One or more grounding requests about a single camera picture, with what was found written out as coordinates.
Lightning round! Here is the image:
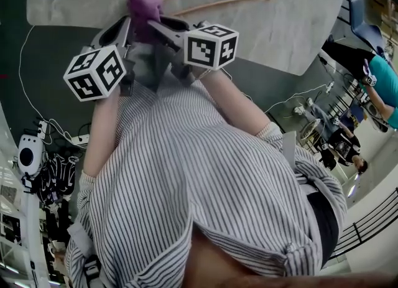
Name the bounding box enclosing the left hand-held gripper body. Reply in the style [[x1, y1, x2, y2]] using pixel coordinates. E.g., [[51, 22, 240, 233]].
[[63, 45, 137, 101]]

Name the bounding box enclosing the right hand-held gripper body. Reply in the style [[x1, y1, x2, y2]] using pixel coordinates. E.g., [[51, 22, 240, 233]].
[[161, 21, 239, 87]]

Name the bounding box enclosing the purple cloth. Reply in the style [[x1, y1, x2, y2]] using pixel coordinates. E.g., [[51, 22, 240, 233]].
[[126, 0, 164, 44]]

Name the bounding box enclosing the person's left forearm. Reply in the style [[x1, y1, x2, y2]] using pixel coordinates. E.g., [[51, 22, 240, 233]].
[[81, 89, 125, 175]]

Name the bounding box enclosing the person's right forearm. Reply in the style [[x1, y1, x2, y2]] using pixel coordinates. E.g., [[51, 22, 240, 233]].
[[198, 68, 282, 140]]

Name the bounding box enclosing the white hard-shell backpack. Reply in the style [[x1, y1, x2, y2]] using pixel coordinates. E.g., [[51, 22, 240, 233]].
[[17, 134, 44, 178]]

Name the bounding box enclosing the black striped harness pile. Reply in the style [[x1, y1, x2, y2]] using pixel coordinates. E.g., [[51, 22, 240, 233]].
[[36, 152, 77, 207]]

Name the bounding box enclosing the striped shirt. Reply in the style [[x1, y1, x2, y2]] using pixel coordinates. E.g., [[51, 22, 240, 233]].
[[63, 77, 349, 288]]

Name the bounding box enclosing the round wicker tray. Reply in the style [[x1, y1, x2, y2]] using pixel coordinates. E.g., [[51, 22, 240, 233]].
[[300, 118, 322, 141]]

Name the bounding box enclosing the white shelving unit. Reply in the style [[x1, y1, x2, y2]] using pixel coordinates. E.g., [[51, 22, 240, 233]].
[[0, 100, 50, 288]]

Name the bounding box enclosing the blue chair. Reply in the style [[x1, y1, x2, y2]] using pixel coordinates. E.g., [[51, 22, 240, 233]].
[[348, 0, 388, 53]]

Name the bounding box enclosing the black railing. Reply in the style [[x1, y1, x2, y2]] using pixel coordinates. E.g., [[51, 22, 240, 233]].
[[329, 187, 398, 261]]

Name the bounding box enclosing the white floor cable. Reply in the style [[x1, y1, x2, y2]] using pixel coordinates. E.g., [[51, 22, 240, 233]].
[[263, 83, 330, 115], [17, 24, 91, 148]]

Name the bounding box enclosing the grey harness strap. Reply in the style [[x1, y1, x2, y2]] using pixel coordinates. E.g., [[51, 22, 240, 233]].
[[67, 224, 103, 288], [281, 131, 318, 195]]

